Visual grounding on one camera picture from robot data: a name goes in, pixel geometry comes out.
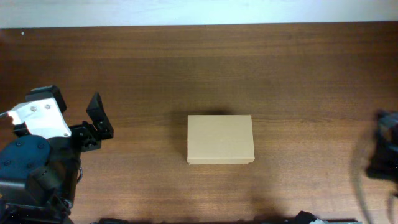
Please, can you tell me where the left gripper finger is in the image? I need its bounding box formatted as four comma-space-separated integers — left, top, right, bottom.
86, 92, 114, 140
25, 85, 67, 113

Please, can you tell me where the cardboard box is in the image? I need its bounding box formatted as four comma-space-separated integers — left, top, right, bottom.
187, 115, 255, 165

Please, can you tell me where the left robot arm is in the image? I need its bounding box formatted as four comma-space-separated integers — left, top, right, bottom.
1, 85, 114, 223

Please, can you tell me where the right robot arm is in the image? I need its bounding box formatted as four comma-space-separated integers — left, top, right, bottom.
366, 111, 397, 185

